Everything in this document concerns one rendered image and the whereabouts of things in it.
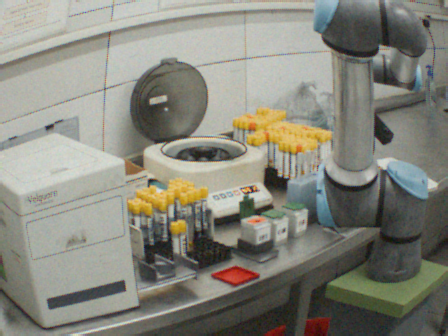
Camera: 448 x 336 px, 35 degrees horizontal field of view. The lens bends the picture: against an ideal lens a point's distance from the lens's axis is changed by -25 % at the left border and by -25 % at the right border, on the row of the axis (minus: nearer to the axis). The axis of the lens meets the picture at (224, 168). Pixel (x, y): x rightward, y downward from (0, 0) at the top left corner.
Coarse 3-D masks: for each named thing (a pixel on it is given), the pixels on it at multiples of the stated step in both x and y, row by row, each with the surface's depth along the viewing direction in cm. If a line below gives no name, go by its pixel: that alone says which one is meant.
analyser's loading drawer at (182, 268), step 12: (144, 264) 161; (156, 264) 166; (168, 264) 163; (180, 264) 169; (192, 264) 167; (144, 276) 162; (156, 276) 160; (168, 276) 162; (180, 276) 164; (192, 276) 166; (144, 288) 157
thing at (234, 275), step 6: (222, 270) 175; (228, 270) 176; (234, 270) 176; (240, 270) 176; (246, 270) 175; (216, 276) 172; (222, 276) 173; (228, 276) 173; (234, 276) 173; (240, 276) 173; (246, 276) 173; (252, 276) 172; (258, 276) 173; (228, 282) 170; (234, 282) 169; (240, 282) 170
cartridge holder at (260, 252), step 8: (240, 240) 184; (272, 240) 184; (232, 248) 186; (240, 248) 185; (248, 248) 183; (256, 248) 181; (264, 248) 183; (272, 248) 185; (248, 256) 183; (256, 256) 181; (264, 256) 181; (272, 256) 183
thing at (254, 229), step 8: (256, 216) 185; (248, 224) 182; (256, 224) 181; (264, 224) 183; (240, 232) 184; (248, 232) 182; (256, 232) 181; (264, 232) 182; (248, 240) 183; (256, 240) 181; (264, 240) 183
